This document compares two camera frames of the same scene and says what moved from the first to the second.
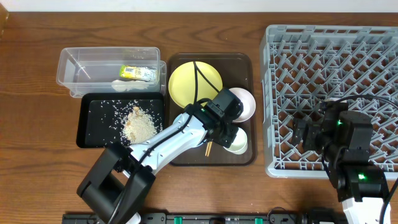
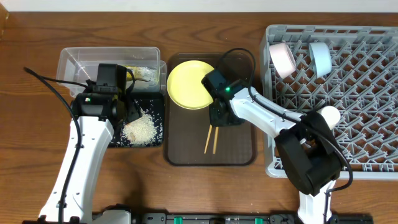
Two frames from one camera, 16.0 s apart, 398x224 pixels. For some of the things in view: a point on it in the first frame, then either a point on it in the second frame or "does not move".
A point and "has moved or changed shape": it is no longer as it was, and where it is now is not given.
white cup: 240,143 has moved or changed shape
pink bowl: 249,104 has moved or changed shape
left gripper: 226,137 -> 131,112
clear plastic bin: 112,70 does not move
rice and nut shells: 138,127 does not move
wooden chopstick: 209,148 has moved or changed shape
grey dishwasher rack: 303,66 does not move
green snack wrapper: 144,73 does not move
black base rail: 204,218 does not move
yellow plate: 181,83 does not move
